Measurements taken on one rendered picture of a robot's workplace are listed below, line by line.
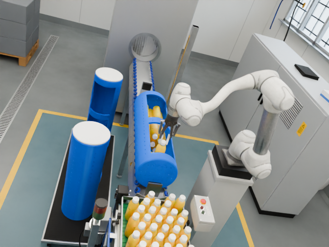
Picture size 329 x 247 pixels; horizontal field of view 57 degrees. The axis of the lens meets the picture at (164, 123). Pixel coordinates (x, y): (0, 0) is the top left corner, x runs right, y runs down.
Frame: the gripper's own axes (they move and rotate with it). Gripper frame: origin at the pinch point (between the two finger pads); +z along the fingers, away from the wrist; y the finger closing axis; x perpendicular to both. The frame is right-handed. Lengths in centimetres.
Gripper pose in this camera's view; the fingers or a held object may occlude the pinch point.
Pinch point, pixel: (164, 138)
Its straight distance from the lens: 198.8
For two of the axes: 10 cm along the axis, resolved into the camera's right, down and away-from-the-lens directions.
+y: -9.6, -1.8, -2.4
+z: -2.8, 7.9, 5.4
